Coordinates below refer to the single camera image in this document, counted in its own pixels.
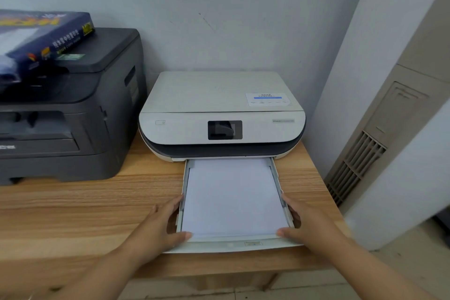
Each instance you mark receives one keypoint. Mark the person's right thumb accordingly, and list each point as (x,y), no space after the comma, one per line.
(290,233)

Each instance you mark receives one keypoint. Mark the white printer paper tray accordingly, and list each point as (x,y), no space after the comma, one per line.
(225,244)

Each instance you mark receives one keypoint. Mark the person's left hand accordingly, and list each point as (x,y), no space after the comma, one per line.
(153,229)

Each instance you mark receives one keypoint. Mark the stack of white paper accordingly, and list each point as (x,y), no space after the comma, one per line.
(232,197)

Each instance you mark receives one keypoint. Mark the person's right hand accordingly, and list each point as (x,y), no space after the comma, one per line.
(313,231)

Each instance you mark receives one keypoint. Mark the blue paper ream package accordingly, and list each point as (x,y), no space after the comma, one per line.
(38,38)

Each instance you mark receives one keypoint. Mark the person's right forearm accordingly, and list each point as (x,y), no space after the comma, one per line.
(372,271)

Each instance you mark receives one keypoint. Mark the person's left thumb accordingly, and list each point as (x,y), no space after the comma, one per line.
(177,237)

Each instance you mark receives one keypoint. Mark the white inkjet printer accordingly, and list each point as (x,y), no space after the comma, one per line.
(211,99)

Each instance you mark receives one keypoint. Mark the person's left forearm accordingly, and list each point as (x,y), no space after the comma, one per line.
(98,271)

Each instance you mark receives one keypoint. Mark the white and blue label sticker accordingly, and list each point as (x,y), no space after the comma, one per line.
(268,99)

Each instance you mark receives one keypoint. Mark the beige standing air conditioner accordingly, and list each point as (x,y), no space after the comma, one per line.
(393,117)

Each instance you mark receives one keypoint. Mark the black laser printer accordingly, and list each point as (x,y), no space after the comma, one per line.
(84,127)

